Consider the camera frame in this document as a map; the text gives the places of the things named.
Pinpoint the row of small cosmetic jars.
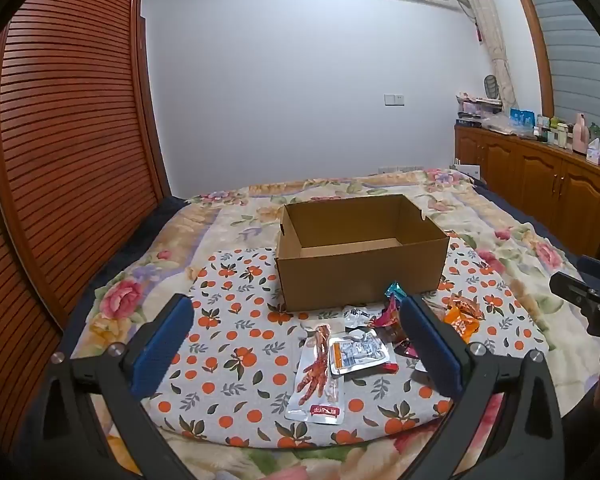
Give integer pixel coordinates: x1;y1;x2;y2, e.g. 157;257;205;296
535;115;573;148

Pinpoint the person's right forearm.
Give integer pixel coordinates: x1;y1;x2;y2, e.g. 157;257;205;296
562;395;600;480

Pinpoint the floral blanket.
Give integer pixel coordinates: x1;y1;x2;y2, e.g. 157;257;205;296
60;167;581;480

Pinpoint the blue box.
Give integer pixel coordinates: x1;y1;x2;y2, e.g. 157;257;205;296
509;108;535;131

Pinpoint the stack of storage boxes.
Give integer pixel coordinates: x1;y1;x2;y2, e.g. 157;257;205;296
455;92;503;121

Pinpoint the orange fruit print cloth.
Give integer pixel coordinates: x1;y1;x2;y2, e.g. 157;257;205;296
150;247;551;448

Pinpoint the cream curtain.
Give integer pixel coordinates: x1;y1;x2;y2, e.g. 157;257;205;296
452;0;516;111

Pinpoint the wooden cabinet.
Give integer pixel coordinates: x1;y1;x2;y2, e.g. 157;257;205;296
454;125;600;256

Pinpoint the red snack wrapper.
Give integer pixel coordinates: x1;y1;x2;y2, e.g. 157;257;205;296
369;294;406;328

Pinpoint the pink bottle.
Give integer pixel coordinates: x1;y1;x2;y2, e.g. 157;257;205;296
572;113;591;155

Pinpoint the wooden slatted wardrobe door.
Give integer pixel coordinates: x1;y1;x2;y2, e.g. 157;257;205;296
0;0;173;461

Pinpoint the wooden window frame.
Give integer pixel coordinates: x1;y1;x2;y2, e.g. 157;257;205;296
504;0;556;118

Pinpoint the silver packet with orange label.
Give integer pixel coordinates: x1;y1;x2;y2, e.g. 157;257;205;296
328;332;390;376

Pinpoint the dark brown snack packet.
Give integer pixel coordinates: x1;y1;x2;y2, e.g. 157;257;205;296
375;325;411;343

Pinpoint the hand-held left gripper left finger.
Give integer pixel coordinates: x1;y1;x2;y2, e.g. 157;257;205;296
30;292;196;480

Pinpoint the white snack packet blue print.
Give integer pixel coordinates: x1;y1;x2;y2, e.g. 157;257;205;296
341;305;383;328

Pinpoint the clear chicken feet packet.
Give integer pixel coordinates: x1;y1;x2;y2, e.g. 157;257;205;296
284;324;346;426

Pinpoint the clear plastic bag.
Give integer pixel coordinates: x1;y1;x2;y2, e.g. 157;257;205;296
482;112;526;136

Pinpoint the orange snack packet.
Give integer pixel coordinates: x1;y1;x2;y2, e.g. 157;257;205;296
440;294;483;338

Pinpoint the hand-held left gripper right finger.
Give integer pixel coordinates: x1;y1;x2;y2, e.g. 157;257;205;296
399;294;566;480

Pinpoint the brown cardboard box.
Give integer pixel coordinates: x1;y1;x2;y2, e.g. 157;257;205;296
275;194;450;313

